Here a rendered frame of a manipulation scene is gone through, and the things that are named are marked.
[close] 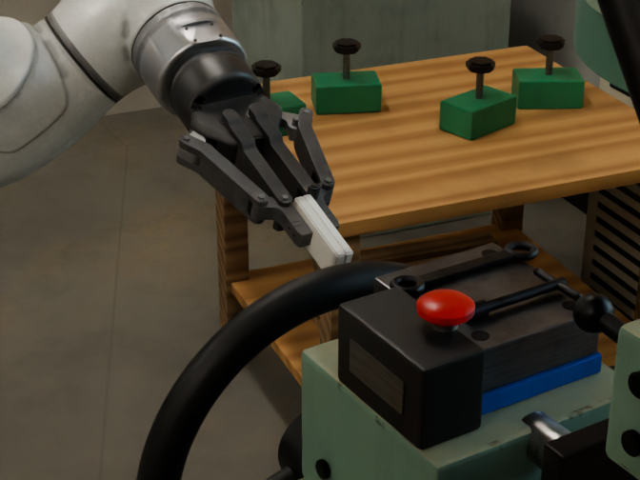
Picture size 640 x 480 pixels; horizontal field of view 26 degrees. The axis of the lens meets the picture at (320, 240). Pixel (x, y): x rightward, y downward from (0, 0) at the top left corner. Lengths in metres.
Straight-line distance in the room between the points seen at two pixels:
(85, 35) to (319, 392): 0.56
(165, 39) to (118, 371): 1.46
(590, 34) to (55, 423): 2.04
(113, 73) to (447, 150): 0.99
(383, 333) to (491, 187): 1.34
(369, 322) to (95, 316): 2.08
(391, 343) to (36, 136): 0.63
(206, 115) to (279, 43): 1.79
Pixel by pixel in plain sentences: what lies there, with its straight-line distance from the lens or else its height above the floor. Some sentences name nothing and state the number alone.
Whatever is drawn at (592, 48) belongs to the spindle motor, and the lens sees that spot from 0.51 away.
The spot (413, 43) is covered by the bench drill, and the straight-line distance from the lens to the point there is 2.93.
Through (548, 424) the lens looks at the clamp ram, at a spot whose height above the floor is 0.96.
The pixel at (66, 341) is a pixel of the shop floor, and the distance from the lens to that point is 2.71.
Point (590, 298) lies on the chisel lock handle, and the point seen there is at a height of 1.05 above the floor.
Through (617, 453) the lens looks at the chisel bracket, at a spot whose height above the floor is 1.01.
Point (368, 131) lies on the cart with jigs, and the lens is 2.23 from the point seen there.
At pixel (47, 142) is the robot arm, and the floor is 0.89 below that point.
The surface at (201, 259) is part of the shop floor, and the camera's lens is 2.98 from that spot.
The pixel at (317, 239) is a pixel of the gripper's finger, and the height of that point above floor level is 0.88.
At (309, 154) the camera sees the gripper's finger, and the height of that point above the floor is 0.92.
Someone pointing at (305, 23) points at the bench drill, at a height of 0.51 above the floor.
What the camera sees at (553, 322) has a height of 1.00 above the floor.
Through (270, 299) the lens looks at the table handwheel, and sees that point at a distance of 0.87.
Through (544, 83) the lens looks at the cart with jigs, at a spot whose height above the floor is 0.57.
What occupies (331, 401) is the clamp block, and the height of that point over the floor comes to 0.94.
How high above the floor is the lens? 1.37
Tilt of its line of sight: 27 degrees down
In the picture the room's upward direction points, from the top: straight up
